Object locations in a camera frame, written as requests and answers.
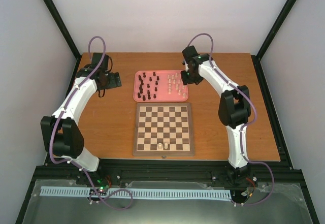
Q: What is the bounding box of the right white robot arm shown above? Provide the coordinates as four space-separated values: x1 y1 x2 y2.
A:
181 46 251 169

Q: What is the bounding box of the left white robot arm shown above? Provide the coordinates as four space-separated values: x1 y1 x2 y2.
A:
40 53 121 185

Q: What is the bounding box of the wooden chess board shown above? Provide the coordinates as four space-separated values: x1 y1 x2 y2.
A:
133 103 195 157

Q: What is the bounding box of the pink plastic tray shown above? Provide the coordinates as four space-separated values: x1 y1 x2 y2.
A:
133 70 189 103

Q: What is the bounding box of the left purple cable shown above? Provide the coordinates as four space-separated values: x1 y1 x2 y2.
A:
48 36 134 211

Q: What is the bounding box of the light blue cable duct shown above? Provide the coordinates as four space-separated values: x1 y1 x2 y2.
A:
40 186 231 201

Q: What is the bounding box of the black aluminium frame base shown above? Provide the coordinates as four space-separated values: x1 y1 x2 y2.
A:
16 55 319 223

